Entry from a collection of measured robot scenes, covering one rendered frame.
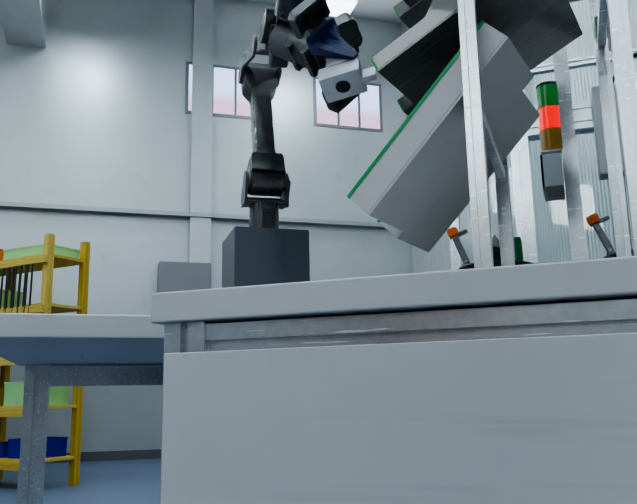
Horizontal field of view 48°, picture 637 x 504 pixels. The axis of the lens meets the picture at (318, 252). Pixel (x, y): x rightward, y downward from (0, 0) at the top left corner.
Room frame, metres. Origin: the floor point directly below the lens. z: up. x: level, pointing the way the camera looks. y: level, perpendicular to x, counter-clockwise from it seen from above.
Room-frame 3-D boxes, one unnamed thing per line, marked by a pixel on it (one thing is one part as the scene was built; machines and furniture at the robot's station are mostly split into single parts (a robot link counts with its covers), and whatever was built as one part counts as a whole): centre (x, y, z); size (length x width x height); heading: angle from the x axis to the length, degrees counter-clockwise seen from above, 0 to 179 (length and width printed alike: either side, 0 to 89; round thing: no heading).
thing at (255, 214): (1.33, 0.10, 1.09); 0.07 x 0.07 x 0.06; 17
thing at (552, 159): (1.46, -0.51, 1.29); 0.12 x 0.05 x 0.25; 160
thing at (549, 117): (1.46, -0.51, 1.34); 0.05 x 0.05 x 0.05
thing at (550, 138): (1.46, -0.51, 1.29); 0.05 x 0.05 x 0.05
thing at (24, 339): (1.28, 0.09, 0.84); 0.90 x 0.70 x 0.03; 107
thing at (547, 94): (1.46, -0.51, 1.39); 0.05 x 0.05 x 0.05
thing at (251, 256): (1.33, 0.10, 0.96); 0.14 x 0.14 x 0.20; 17
